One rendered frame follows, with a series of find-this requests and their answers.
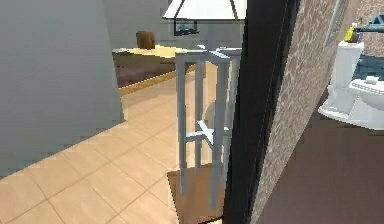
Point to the yellow spray bottle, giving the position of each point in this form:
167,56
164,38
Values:
350,34

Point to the yellow top brown bed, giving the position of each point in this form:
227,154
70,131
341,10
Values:
146,63

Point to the grey tall side table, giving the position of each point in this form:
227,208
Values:
218,100

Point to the dark framed picture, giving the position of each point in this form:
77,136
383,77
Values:
185,26

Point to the brown box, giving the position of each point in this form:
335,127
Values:
145,40

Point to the brown floor mat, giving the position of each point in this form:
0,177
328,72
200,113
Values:
196,196

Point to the white lamp shade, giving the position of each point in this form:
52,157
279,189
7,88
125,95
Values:
206,8

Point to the white toilet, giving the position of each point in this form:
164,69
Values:
346,96

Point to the white soap bar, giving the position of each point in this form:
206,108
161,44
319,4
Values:
371,80

